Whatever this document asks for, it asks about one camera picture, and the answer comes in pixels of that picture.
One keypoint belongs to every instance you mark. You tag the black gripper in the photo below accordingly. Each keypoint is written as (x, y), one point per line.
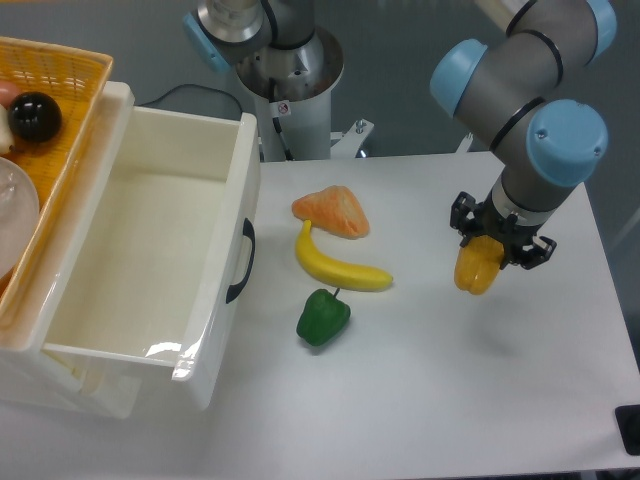
(522, 247)

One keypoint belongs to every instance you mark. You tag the yellow toy pepper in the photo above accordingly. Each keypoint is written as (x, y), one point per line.
(478, 264)

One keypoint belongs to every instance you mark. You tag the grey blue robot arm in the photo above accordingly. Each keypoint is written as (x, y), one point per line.
(500, 94)

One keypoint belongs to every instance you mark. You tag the green toy pepper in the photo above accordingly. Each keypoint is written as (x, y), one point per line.
(323, 317)

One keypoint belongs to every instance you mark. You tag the white upper drawer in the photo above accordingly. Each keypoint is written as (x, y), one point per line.
(148, 290)

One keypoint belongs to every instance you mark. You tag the white drawer cabinet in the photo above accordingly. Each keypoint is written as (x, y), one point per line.
(35, 368)

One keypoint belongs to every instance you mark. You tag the yellow toy banana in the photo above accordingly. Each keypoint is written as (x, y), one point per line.
(334, 272)

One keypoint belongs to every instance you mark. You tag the orange toy salmon piece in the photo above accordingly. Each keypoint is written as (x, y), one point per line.
(334, 209)

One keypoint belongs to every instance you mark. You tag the black object at table edge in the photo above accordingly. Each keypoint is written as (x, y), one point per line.
(628, 421)

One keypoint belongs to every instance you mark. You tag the orange woven basket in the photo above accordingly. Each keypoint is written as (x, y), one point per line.
(75, 79)

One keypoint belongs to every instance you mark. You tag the black round toy fruit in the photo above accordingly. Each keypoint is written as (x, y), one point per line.
(34, 117)

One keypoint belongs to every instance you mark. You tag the clear plastic bowl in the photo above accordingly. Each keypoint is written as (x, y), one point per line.
(19, 214)

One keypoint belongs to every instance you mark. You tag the pink toy fruit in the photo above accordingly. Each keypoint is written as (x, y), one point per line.
(8, 92)

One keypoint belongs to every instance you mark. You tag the metal mounting bracket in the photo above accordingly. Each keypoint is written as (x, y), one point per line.
(352, 143)

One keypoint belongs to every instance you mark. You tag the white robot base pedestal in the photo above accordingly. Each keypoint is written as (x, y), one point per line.
(291, 90)

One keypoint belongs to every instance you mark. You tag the black drawer handle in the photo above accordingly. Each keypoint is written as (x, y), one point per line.
(245, 262)

